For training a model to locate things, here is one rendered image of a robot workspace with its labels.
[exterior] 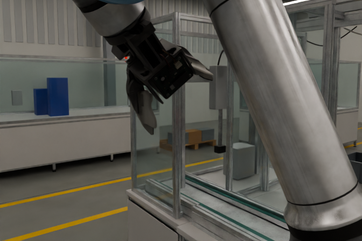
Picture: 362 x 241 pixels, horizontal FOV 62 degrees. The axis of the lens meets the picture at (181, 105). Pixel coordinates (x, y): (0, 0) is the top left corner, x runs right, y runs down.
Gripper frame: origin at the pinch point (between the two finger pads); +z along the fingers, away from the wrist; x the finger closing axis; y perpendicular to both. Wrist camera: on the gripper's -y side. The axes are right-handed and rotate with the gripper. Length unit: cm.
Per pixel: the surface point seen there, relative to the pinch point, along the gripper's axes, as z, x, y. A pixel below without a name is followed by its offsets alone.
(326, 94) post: 73, 60, -26
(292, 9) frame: 50, 81, -56
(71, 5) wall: 181, 68, -826
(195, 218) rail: 107, -20, -50
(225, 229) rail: 101, -12, -30
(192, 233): 105, -26, -43
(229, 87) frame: 84, 45, -81
